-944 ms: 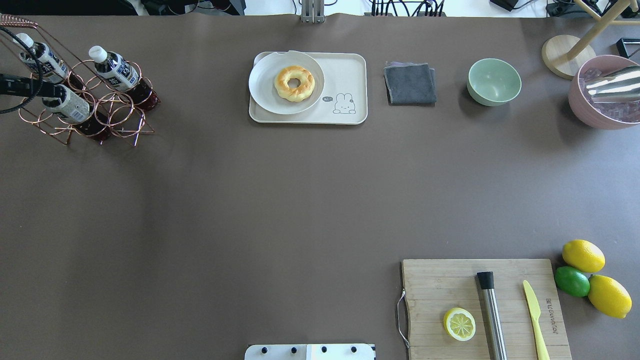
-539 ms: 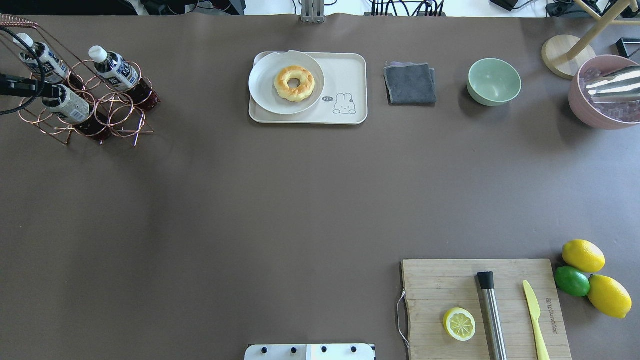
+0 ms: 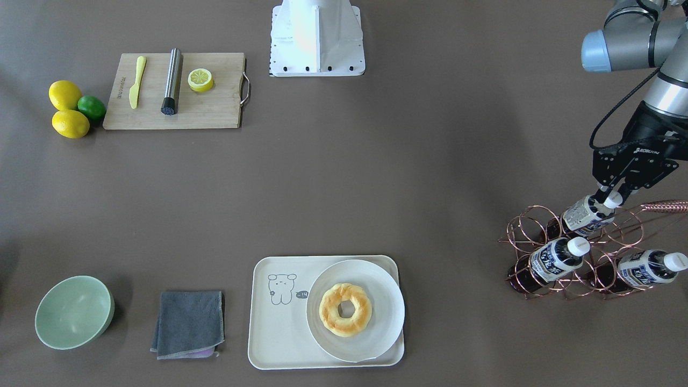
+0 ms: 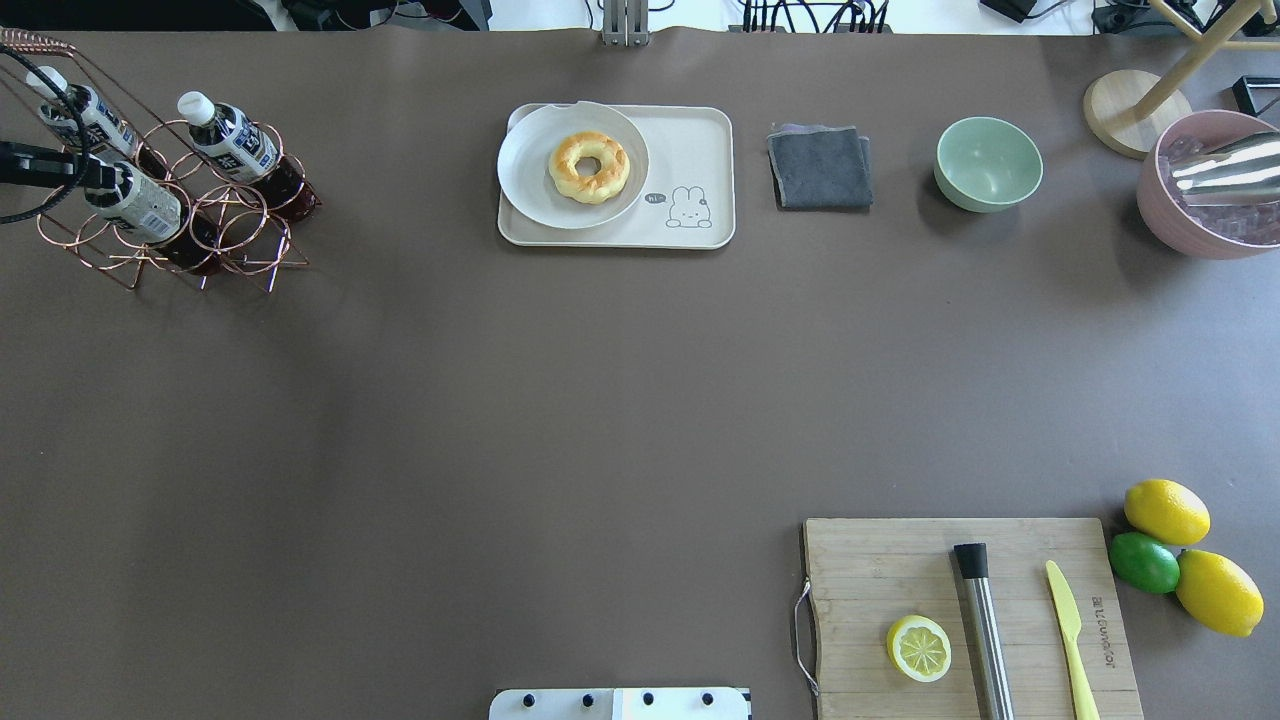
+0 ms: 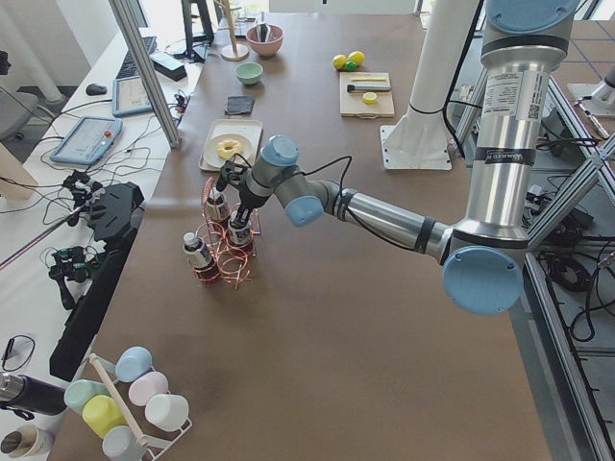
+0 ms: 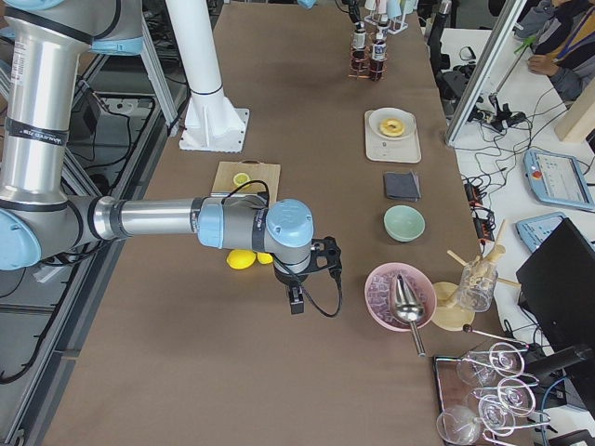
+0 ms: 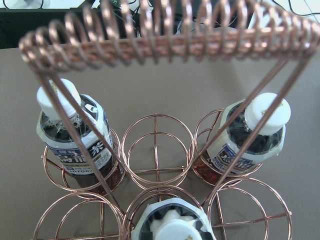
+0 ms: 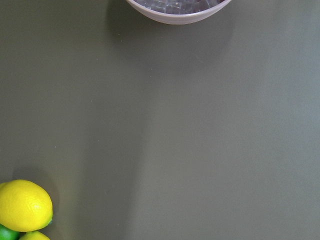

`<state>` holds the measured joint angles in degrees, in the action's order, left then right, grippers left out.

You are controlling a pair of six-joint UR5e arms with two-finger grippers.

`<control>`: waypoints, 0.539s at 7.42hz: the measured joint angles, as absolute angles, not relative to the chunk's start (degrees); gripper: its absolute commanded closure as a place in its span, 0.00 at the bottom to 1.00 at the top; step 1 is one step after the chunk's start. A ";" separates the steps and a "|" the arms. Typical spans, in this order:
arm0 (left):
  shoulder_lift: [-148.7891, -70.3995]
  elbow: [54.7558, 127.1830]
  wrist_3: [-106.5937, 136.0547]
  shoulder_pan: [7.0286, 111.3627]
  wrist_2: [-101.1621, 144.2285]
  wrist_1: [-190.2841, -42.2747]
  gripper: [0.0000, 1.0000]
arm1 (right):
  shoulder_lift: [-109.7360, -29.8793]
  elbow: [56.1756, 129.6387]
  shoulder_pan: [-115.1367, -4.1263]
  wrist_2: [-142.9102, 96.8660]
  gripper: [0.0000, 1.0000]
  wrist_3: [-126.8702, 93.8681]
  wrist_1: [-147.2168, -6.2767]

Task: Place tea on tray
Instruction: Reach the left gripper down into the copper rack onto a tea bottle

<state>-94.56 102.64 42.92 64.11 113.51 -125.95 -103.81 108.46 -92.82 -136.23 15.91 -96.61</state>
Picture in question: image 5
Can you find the yellow mug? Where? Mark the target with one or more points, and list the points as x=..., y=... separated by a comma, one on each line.
x=102, y=414

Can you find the green bowl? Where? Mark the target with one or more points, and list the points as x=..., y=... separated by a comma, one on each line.
x=249, y=73

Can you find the near teach pendant tablet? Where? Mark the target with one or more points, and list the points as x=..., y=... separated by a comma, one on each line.
x=88, y=141

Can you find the teach pendant tablet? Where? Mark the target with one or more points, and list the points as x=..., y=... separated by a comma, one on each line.
x=88, y=141
x=129, y=97

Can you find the green mug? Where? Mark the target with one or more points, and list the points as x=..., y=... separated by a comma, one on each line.
x=80, y=392

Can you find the grey mug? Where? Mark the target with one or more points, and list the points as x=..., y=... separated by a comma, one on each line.
x=120, y=444

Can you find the grey folded cloth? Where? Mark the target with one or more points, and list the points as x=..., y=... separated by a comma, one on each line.
x=238, y=105

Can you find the pink ice bowl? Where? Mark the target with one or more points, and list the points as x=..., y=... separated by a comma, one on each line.
x=266, y=50

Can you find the beige rabbit tray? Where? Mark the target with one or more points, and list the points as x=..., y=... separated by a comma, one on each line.
x=251, y=129

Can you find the steel muddler bar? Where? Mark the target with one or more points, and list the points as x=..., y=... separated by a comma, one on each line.
x=354, y=88

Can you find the pink mug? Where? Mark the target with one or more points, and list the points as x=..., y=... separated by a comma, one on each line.
x=147, y=386

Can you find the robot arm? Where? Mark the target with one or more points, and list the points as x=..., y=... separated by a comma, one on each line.
x=482, y=255

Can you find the blue mug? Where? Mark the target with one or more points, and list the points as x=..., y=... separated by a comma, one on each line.
x=133, y=363

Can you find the white mug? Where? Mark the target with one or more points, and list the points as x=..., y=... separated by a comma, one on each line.
x=167, y=411

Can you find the wooden stand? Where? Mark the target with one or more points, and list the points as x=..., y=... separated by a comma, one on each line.
x=234, y=51

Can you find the black computer mouse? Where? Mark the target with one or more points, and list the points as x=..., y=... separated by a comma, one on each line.
x=96, y=89

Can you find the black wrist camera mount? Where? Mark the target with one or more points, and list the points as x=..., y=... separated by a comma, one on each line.
x=233, y=173

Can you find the copper wire bottle rack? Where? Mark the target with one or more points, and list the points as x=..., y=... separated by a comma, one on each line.
x=233, y=264

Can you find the yellow plastic knife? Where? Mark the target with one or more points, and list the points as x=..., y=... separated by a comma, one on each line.
x=368, y=78

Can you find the half lemon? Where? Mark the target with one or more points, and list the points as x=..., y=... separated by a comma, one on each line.
x=369, y=98

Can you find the yellow lemon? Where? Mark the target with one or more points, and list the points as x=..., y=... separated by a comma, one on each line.
x=339, y=61
x=357, y=57

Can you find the upper yellow lemon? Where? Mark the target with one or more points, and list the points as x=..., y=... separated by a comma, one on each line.
x=339, y=61

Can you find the wooden cutting board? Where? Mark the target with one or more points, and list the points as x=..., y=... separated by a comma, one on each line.
x=351, y=104

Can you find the black thermos bottle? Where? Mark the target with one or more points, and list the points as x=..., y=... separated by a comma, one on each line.
x=26, y=396

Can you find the paper cup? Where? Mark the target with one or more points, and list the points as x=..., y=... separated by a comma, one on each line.
x=27, y=441

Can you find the lower yellow lemon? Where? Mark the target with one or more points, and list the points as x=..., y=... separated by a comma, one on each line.
x=357, y=57

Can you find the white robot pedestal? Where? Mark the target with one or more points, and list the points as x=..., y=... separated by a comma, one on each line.
x=451, y=31

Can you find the wooden mug rack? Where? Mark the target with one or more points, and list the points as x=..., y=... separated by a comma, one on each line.
x=156, y=441

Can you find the aluminium frame post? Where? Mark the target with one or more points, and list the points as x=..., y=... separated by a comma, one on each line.
x=126, y=22

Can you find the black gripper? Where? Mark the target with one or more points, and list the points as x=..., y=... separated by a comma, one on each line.
x=248, y=196

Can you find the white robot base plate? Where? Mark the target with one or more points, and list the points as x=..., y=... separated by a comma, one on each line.
x=404, y=149

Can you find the tea bottle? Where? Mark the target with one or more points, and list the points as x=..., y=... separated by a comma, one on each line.
x=202, y=263
x=240, y=235
x=218, y=208

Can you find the green lime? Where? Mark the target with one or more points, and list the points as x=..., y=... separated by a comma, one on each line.
x=350, y=66

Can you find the black keyboard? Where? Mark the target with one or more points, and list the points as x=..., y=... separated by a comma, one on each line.
x=128, y=67

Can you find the far teach pendant tablet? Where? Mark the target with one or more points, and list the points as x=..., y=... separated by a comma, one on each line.
x=129, y=97

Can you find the glazed donut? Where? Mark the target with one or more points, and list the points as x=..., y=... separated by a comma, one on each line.
x=228, y=147

